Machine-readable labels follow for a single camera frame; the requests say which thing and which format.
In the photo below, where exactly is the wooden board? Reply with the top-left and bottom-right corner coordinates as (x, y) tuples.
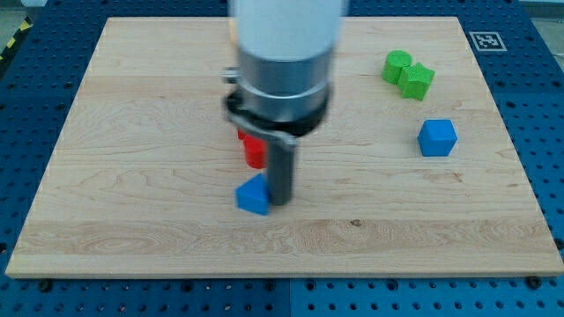
(6, 17), (563, 279)

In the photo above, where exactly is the green cylinder block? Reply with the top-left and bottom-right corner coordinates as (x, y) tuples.
(382, 50), (412, 85)

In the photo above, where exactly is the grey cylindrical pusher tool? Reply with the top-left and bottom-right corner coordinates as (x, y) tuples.
(266, 142), (295, 206)

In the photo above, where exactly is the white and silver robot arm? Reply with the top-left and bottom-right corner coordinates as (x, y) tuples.
(225, 0), (348, 205)

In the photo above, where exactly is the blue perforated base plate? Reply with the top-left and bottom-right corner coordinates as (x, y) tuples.
(1, 0), (563, 316)

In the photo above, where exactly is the red cylinder block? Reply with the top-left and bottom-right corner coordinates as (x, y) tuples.
(237, 129), (267, 169)

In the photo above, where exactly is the blue hexagon block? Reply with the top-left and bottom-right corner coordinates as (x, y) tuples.
(417, 119), (457, 157)

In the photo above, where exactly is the blue triangle block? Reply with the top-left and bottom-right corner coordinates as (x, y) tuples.
(235, 173), (270, 216)

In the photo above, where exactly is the white fiducial marker tag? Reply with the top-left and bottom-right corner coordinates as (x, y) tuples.
(469, 31), (507, 52)

